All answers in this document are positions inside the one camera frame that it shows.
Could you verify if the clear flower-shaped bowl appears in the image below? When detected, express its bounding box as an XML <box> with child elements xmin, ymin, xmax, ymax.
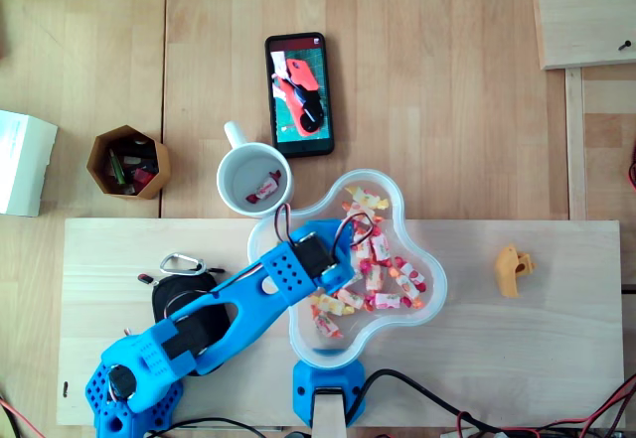
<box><xmin>246</xmin><ymin>168</ymin><xmax>448</xmax><ymax>370</ymax></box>

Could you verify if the white ceramic mug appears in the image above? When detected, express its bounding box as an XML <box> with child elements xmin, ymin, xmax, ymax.
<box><xmin>217</xmin><ymin>120</ymin><xmax>294</xmax><ymax>219</ymax></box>

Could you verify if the silver carabiner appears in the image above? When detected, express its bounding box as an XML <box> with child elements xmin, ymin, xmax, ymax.
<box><xmin>159</xmin><ymin>252</ymin><xmax>207</xmax><ymax>277</ymax></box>

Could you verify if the yellow 3D-printed part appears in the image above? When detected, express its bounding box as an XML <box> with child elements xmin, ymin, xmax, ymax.
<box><xmin>493</xmin><ymin>243</ymin><xmax>538</xmax><ymax>300</ymax></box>

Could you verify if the black smartphone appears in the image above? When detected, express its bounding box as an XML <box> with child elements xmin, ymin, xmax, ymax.
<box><xmin>264</xmin><ymin>32</ymin><xmax>336</xmax><ymax>160</ymax></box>

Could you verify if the large light wooden board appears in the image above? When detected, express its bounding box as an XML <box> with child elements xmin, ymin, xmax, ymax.
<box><xmin>56</xmin><ymin>218</ymin><xmax>626</xmax><ymax>429</ymax></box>

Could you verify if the black zip pouch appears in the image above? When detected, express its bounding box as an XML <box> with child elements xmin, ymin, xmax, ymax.
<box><xmin>151</xmin><ymin>273</ymin><xmax>235</xmax><ymax>377</ymax></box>

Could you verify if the green marker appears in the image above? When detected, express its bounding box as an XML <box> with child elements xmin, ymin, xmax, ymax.
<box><xmin>108</xmin><ymin>148</ymin><xmax>127</xmax><ymax>186</ymax></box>

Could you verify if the light wooden slat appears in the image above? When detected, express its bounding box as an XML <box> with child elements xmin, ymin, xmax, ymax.
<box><xmin>564</xmin><ymin>68</ymin><xmax>588</xmax><ymax>221</ymax></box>

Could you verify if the brown hexagonal pen holder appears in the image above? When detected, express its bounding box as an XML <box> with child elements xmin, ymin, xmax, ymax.
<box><xmin>86</xmin><ymin>124</ymin><xmax>172</xmax><ymax>201</ymax></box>

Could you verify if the white cardboard box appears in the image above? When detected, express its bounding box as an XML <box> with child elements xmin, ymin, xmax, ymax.
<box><xmin>0</xmin><ymin>108</ymin><xmax>60</xmax><ymax>219</ymax></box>

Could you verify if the small light wooden board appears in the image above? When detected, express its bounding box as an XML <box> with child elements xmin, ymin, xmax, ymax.
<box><xmin>530</xmin><ymin>0</ymin><xmax>636</xmax><ymax>72</ymax></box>

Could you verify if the thick black cable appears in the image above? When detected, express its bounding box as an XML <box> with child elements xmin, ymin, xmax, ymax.
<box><xmin>347</xmin><ymin>368</ymin><xmax>506</xmax><ymax>438</ymax></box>

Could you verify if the blue printed post base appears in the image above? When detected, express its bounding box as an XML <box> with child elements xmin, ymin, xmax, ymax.
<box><xmin>291</xmin><ymin>358</ymin><xmax>367</xmax><ymax>430</ymax></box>

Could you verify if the light wooden post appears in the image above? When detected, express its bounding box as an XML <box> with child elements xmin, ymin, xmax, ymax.
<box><xmin>311</xmin><ymin>388</ymin><xmax>346</xmax><ymax>438</ymax></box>

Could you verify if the thin red wire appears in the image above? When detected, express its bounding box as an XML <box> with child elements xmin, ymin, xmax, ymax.
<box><xmin>454</xmin><ymin>372</ymin><xmax>636</xmax><ymax>438</ymax></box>

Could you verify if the thin black cable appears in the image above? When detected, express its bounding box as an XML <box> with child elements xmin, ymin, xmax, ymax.
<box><xmin>146</xmin><ymin>416</ymin><xmax>269</xmax><ymax>438</ymax></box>

